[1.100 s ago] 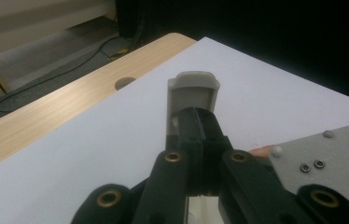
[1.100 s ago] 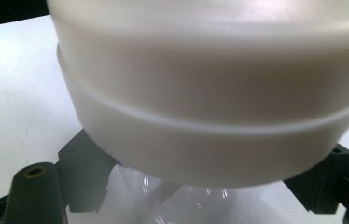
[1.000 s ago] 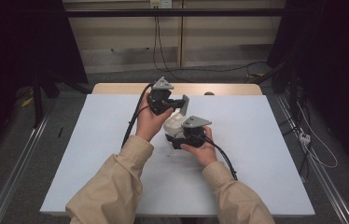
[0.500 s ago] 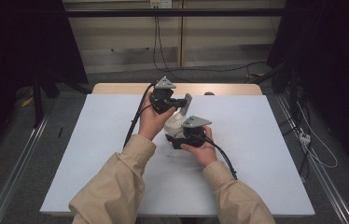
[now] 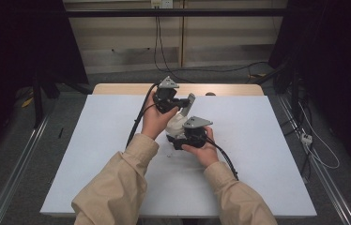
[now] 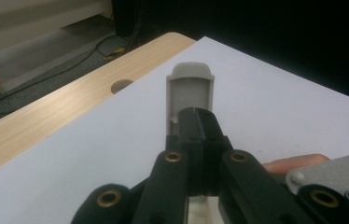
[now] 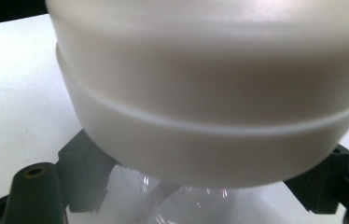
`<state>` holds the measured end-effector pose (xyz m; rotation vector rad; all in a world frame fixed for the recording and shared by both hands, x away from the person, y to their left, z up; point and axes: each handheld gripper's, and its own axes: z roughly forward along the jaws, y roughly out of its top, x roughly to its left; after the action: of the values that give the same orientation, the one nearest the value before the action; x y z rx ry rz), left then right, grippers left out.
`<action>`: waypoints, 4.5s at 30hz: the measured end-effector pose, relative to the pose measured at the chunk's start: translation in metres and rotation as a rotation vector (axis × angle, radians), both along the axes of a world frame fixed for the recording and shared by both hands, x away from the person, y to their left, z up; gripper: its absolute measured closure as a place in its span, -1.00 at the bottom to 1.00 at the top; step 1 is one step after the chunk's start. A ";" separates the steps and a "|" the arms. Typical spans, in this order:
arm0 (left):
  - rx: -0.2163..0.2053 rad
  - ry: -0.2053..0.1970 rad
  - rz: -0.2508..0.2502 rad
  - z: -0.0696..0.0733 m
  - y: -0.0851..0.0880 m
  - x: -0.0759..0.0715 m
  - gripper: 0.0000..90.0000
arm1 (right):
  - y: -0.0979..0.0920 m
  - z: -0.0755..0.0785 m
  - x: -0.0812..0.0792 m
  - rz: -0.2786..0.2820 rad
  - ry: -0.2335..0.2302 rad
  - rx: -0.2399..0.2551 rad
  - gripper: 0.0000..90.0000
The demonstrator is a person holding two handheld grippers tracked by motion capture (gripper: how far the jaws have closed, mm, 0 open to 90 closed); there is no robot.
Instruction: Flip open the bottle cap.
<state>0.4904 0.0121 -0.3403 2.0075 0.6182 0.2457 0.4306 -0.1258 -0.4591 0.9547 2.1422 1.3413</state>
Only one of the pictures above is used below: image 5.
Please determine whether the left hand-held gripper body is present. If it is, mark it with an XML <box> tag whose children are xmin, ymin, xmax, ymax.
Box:
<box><xmin>152</xmin><ymin>76</ymin><xmax>183</xmax><ymax>114</ymax></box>

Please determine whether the white floor cable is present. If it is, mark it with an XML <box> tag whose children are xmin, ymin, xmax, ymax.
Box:
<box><xmin>298</xmin><ymin>100</ymin><xmax>341</xmax><ymax>171</ymax></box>

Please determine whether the wooden wall strip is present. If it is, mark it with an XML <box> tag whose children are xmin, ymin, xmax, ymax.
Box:
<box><xmin>177</xmin><ymin>0</ymin><xmax>186</xmax><ymax>68</ymax></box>

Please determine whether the white power strip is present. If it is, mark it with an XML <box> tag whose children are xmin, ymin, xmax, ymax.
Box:
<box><xmin>300</xmin><ymin>132</ymin><xmax>313</xmax><ymax>146</ymax></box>

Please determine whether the metal floor rail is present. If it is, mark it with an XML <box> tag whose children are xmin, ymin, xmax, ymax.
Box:
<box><xmin>276</xmin><ymin>93</ymin><xmax>351</xmax><ymax>225</ymax></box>
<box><xmin>0</xmin><ymin>114</ymin><xmax>52</xmax><ymax>225</ymax></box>

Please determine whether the black wall cable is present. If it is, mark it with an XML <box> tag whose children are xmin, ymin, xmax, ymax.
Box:
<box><xmin>153</xmin><ymin>15</ymin><xmax>194</xmax><ymax>84</ymax></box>

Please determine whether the yellow tape piece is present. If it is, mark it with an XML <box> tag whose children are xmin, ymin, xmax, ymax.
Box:
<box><xmin>21</xmin><ymin>97</ymin><xmax>35</xmax><ymax>109</ymax></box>

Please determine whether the white table board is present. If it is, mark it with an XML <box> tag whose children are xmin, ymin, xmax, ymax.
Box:
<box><xmin>39</xmin><ymin>94</ymin><xmax>318</xmax><ymax>218</ymax></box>

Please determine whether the wooden table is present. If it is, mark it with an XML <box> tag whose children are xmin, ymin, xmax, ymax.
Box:
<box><xmin>92</xmin><ymin>82</ymin><xmax>265</xmax><ymax>97</ymax></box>

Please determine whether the clear jar with white lid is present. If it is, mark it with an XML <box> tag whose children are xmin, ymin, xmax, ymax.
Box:
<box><xmin>164</xmin><ymin>112</ymin><xmax>193</xmax><ymax>142</ymax></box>

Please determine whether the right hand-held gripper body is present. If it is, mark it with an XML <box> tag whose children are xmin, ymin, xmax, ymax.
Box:
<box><xmin>182</xmin><ymin>115</ymin><xmax>214</xmax><ymax>150</ymax></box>

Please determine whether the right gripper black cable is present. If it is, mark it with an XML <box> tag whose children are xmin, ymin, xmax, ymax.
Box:
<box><xmin>204</xmin><ymin>135</ymin><xmax>240</xmax><ymax>182</ymax></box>

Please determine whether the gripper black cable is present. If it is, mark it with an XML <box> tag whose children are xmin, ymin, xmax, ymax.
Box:
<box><xmin>125</xmin><ymin>82</ymin><xmax>160</xmax><ymax>149</ymax></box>
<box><xmin>204</xmin><ymin>135</ymin><xmax>240</xmax><ymax>182</ymax></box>

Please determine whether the black floor cable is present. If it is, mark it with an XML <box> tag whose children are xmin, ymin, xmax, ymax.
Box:
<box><xmin>163</xmin><ymin>61</ymin><xmax>270</xmax><ymax>75</ymax></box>

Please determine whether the black metal stand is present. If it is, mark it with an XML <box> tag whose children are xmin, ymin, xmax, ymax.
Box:
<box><xmin>31</xmin><ymin>70</ymin><xmax>45</xmax><ymax>129</ymax></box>

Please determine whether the white wall socket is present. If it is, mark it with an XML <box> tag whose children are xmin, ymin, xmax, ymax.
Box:
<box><xmin>150</xmin><ymin>0</ymin><xmax>175</xmax><ymax>9</ymax></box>

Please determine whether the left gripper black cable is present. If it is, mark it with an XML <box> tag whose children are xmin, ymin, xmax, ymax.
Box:
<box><xmin>125</xmin><ymin>82</ymin><xmax>160</xmax><ymax>149</ymax></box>

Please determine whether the black curtain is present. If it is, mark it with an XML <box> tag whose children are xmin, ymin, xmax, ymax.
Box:
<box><xmin>267</xmin><ymin>0</ymin><xmax>351</xmax><ymax>181</ymax></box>
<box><xmin>0</xmin><ymin>0</ymin><xmax>89</xmax><ymax>165</ymax></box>

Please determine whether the person's left hand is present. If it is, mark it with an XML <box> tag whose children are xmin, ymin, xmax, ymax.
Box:
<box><xmin>141</xmin><ymin>90</ymin><xmax>180</xmax><ymax>141</ymax></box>

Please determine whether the person's right hand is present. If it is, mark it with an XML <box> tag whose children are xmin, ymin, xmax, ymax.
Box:
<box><xmin>181</xmin><ymin>126</ymin><xmax>221</xmax><ymax>170</ymax></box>

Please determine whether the black horizontal beam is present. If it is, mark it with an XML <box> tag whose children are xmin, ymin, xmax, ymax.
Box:
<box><xmin>65</xmin><ymin>7</ymin><xmax>291</xmax><ymax>18</ymax></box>

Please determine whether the grey tape strip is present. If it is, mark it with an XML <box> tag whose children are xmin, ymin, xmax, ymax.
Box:
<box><xmin>179</xmin><ymin>92</ymin><xmax>197</xmax><ymax>117</ymax></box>

